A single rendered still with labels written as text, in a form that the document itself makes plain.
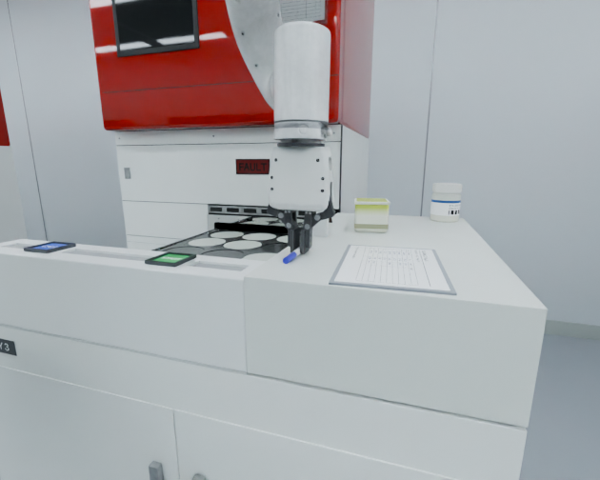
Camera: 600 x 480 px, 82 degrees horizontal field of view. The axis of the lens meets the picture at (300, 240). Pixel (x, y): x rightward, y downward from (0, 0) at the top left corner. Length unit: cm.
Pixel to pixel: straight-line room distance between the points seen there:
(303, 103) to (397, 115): 202
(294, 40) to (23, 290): 61
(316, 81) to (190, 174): 79
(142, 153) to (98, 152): 233
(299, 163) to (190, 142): 75
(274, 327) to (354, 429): 17
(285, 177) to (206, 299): 22
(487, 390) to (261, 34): 58
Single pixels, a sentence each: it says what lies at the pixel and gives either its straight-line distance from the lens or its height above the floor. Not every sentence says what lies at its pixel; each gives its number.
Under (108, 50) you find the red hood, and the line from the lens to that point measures 140.
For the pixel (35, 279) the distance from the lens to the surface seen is 74.
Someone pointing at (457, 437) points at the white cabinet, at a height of 79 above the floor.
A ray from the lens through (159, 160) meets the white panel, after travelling 132.
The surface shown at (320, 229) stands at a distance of 70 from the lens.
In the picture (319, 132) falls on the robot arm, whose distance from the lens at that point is 53.
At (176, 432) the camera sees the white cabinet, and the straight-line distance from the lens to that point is 67.
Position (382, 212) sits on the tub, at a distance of 75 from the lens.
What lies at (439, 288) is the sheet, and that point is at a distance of 44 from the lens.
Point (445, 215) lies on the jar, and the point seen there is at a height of 98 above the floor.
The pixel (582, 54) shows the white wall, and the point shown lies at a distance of 272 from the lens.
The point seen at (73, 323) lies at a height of 85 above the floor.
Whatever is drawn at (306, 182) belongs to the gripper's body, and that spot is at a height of 108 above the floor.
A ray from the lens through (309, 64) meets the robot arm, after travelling 54.
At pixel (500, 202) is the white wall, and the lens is 258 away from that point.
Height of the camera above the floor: 111
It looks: 13 degrees down
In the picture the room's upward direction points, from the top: straight up
